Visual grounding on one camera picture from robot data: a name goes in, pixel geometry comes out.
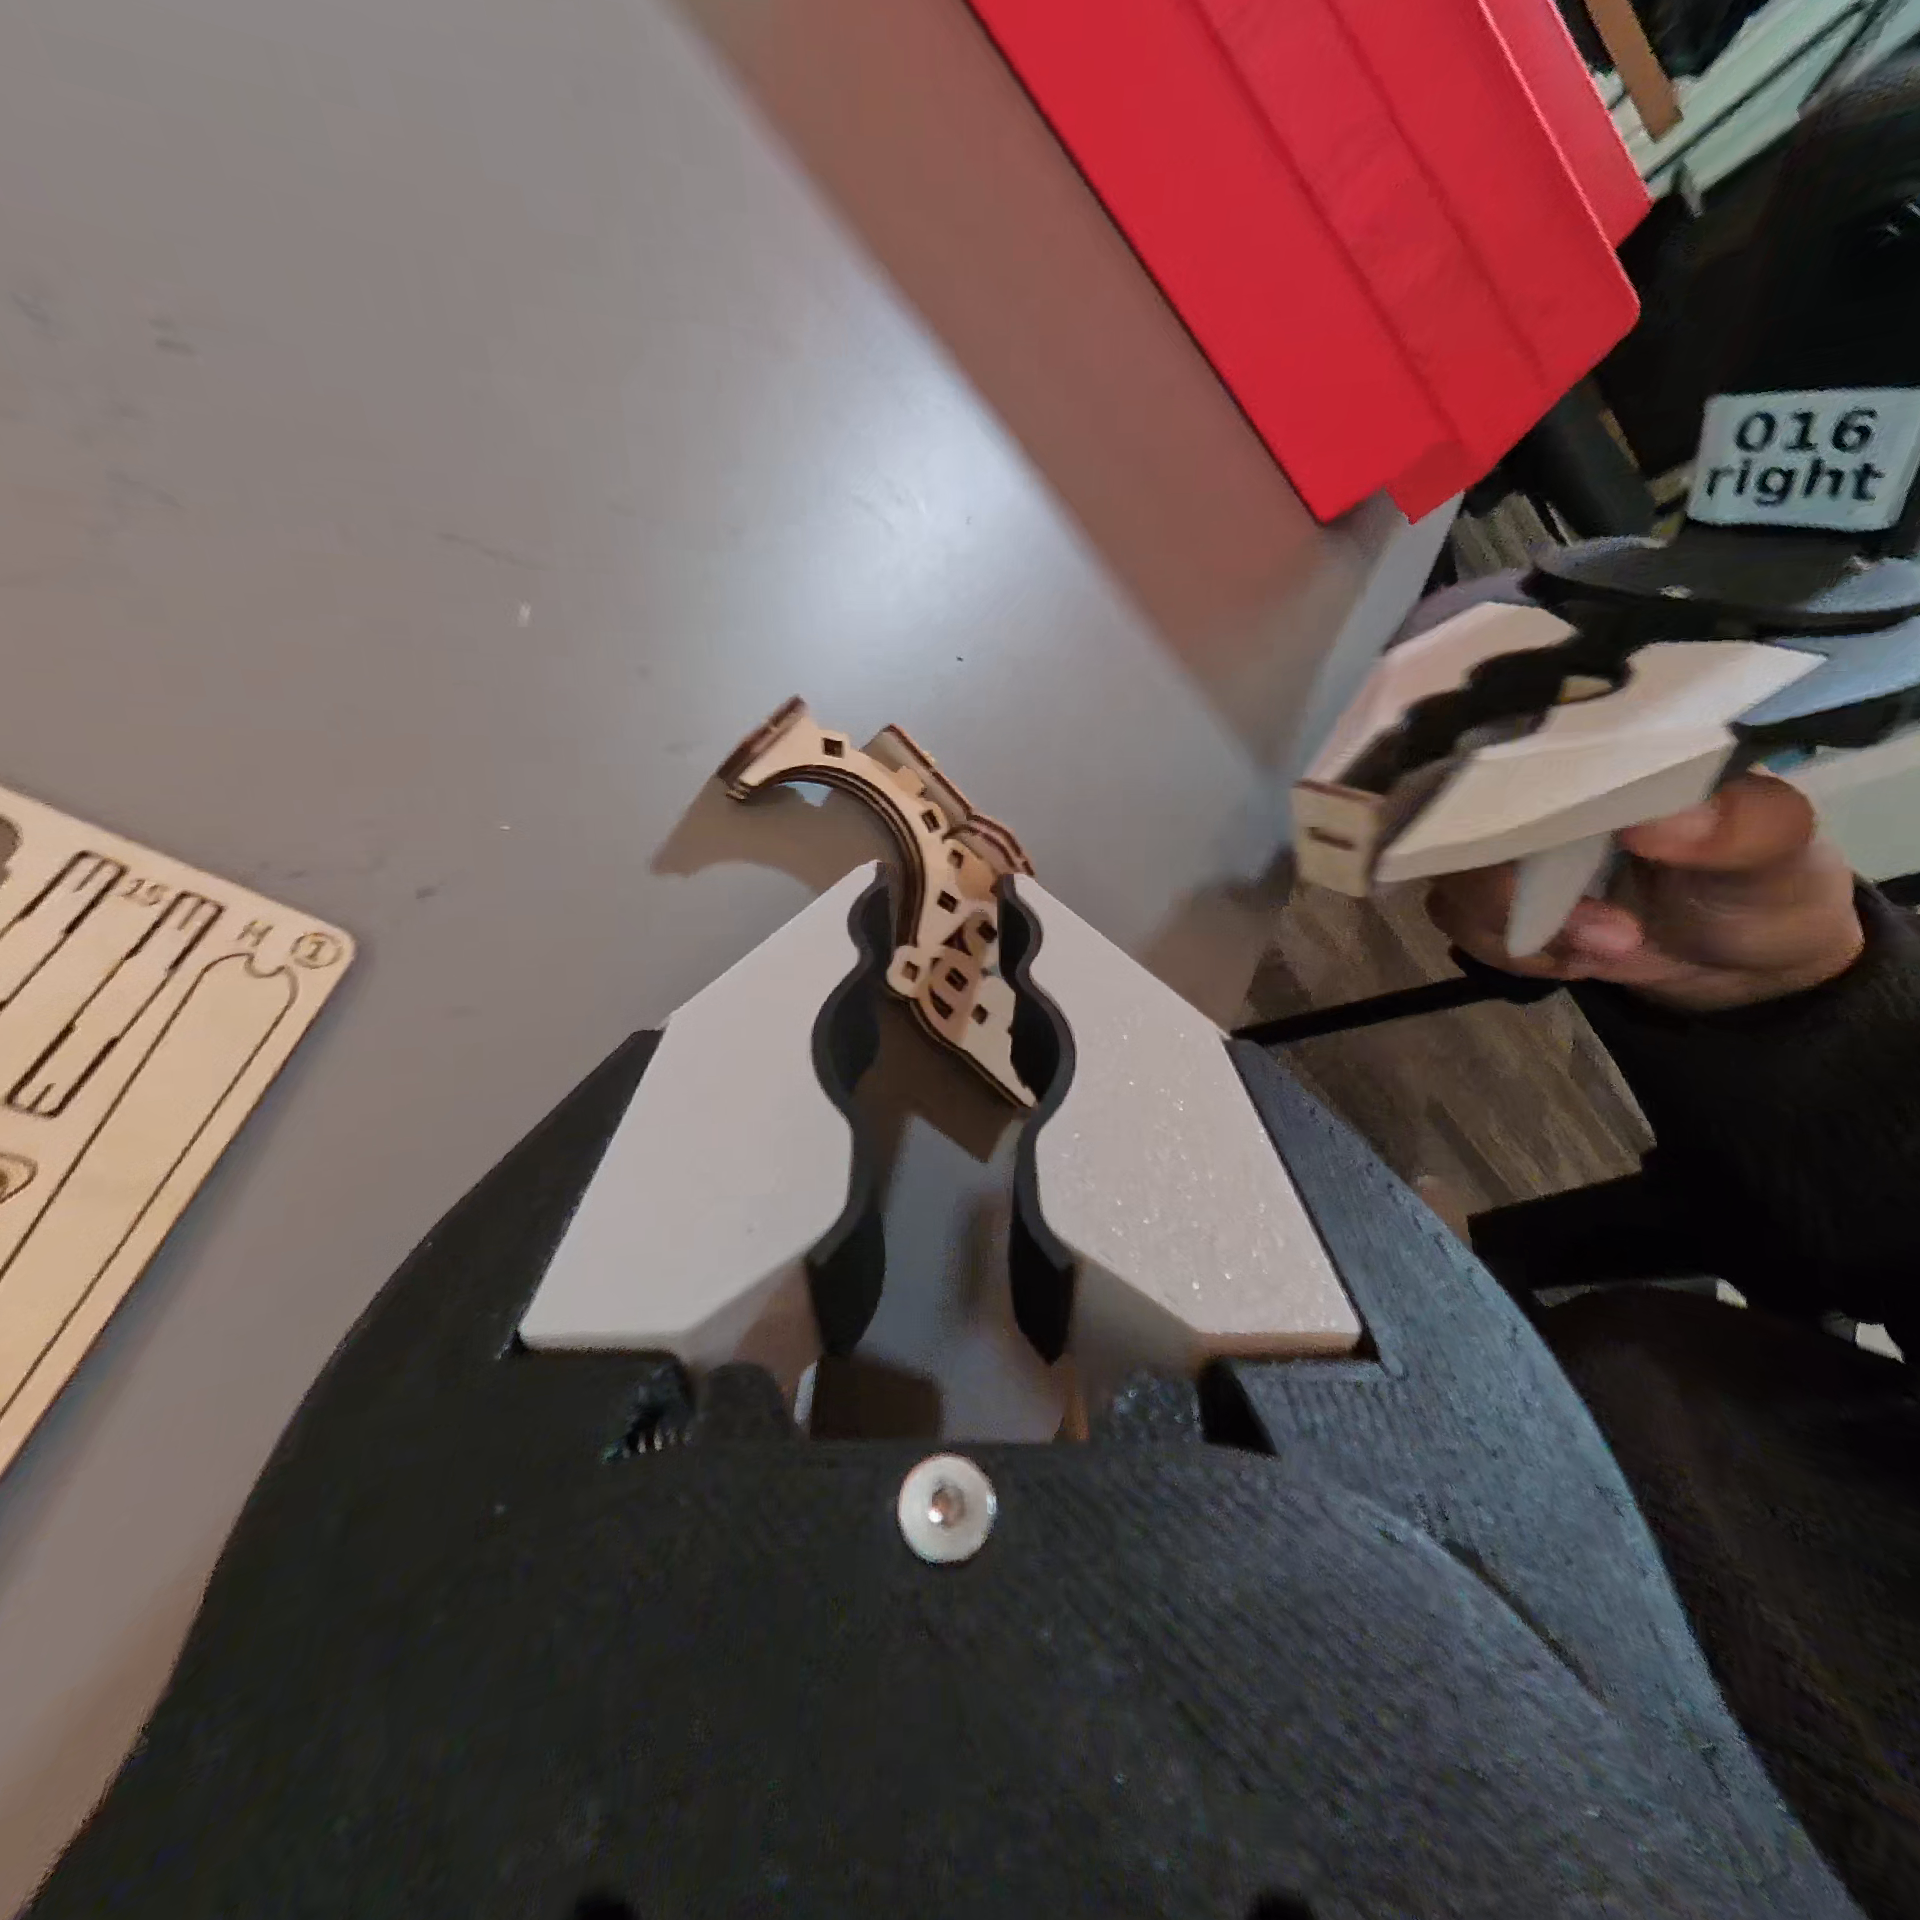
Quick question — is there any wooden parts sheet with cutouts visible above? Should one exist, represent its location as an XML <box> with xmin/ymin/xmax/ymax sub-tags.
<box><xmin>0</xmin><ymin>784</ymin><xmax>356</xmax><ymax>1471</ymax></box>

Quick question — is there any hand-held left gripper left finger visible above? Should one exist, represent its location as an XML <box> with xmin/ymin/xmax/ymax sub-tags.
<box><xmin>517</xmin><ymin>861</ymin><xmax>893</xmax><ymax>1425</ymax></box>

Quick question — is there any grey desk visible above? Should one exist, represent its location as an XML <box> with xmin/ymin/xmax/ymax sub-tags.
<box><xmin>0</xmin><ymin>0</ymin><xmax>1464</xmax><ymax>1920</ymax></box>

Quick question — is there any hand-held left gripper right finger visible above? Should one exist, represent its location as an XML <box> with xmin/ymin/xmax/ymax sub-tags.
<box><xmin>1000</xmin><ymin>872</ymin><xmax>1364</xmax><ymax>1425</ymax></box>

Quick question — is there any red plastic bin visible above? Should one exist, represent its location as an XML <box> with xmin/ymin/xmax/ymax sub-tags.
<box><xmin>966</xmin><ymin>0</ymin><xmax>1652</xmax><ymax>528</ymax></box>

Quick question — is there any wooden model assembly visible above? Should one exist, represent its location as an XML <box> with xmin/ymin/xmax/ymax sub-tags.
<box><xmin>724</xmin><ymin>697</ymin><xmax>1040</xmax><ymax>1112</ymax></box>

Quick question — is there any small slotted wooden piece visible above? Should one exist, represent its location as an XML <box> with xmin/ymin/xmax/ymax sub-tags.
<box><xmin>1288</xmin><ymin>780</ymin><xmax>1396</xmax><ymax>898</ymax></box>

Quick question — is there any person's right hand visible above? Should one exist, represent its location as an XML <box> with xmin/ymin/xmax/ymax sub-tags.
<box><xmin>1424</xmin><ymin>777</ymin><xmax>1866</xmax><ymax>1010</ymax></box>

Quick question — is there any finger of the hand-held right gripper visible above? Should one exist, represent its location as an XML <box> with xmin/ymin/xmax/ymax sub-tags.
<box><xmin>1371</xmin><ymin>637</ymin><xmax>1829</xmax><ymax>887</ymax></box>
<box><xmin>1303</xmin><ymin>602</ymin><xmax>1580</xmax><ymax>804</ymax></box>

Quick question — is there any person's right forearm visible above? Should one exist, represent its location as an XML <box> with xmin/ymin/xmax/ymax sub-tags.
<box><xmin>1559</xmin><ymin>877</ymin><xmax>1920</xmax><ymax>1353</ymax></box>

